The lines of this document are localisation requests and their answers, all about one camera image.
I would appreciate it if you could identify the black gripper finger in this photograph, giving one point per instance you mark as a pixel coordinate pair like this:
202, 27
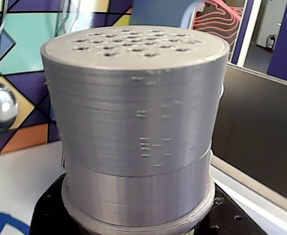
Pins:
48, 213
226, 220

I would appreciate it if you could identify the gray salt shaker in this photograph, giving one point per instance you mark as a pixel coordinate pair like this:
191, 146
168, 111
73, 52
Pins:
133, 122

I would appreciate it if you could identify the gray partition panel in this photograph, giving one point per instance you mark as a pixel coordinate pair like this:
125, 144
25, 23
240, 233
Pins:
256, 122

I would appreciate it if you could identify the metal ladle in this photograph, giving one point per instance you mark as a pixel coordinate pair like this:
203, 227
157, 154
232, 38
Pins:
1, 105

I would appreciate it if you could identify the red fire extinguisher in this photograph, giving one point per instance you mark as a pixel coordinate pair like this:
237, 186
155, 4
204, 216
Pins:
270, 42

